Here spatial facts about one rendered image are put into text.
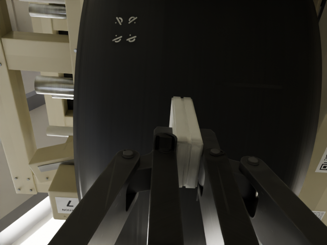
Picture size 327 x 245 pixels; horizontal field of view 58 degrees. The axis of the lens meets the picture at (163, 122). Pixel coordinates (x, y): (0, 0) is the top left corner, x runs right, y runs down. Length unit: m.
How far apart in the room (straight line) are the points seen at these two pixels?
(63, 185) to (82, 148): 0.73
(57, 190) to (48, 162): 0.15
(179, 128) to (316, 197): 0.55
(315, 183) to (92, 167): 0.46
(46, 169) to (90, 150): 0.86
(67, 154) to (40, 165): 0.11
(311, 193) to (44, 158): 0.89
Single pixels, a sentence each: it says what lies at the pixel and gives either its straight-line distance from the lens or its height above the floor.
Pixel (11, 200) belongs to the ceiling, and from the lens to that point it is 5.76.
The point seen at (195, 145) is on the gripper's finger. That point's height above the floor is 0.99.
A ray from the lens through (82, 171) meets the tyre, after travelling 0.36.
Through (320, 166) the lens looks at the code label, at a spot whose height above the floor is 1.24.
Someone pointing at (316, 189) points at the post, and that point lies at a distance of 0.67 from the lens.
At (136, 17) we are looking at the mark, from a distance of 0.32.
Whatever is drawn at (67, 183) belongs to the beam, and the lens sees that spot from 1.07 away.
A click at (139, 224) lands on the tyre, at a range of 0.37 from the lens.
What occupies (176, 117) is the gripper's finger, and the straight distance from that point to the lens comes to 0.18.
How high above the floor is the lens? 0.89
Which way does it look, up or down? 33 degrees up
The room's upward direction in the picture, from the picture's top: 175 degrees counter-clockwise
